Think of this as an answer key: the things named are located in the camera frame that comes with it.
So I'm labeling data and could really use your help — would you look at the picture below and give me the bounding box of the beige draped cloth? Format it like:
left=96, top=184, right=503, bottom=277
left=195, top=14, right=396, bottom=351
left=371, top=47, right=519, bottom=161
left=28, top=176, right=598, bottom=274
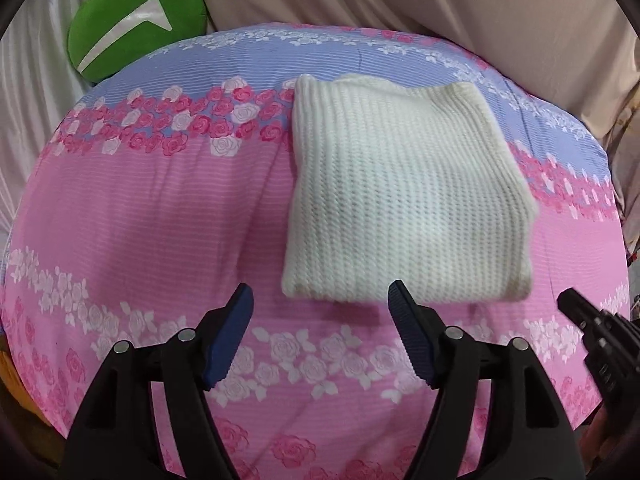
left=190, top=0, right=640, bottom=261

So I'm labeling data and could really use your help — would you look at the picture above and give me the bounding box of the orange cloth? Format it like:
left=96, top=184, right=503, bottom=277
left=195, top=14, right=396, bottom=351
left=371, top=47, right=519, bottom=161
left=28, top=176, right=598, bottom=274
left=0, top=350, right=23, bottom=413

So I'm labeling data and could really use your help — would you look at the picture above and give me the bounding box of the green plush pillow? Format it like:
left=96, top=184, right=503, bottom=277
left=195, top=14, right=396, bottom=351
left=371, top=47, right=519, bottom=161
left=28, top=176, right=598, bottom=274
left=67, top=0, right=208, bottom=86

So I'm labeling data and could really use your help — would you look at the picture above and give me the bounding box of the white draped cloth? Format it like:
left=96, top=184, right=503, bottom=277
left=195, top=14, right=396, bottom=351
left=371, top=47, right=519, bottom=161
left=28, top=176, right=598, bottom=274
left=0, top=0, right=101, bottom=241

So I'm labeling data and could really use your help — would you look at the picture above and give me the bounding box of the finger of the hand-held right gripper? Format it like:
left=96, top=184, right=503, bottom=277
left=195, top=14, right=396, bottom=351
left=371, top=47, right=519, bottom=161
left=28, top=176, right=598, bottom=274
left=556, top=287, right=635, bottom=398

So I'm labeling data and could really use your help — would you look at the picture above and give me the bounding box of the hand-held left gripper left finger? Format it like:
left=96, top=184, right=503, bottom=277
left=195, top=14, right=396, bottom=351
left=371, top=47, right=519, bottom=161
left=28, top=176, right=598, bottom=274
left=60, top=283, right=255, bottom=480

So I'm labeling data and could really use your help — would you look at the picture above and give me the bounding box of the pink blue floral bedsheet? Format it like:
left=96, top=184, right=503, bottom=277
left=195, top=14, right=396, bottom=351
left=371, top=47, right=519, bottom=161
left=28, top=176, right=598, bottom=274
left=0, top=22, right=631, bottom=480

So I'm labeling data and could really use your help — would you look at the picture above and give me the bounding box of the white knit striped sweater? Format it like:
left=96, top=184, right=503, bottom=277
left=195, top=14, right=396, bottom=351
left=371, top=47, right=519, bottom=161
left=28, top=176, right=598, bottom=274
left=280, top=74, right=541, bottom=306

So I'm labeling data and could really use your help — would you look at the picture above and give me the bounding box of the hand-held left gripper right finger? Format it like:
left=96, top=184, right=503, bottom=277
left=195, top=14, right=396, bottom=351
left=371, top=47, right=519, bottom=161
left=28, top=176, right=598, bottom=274
left=388, top=280, right=586, bottom=480

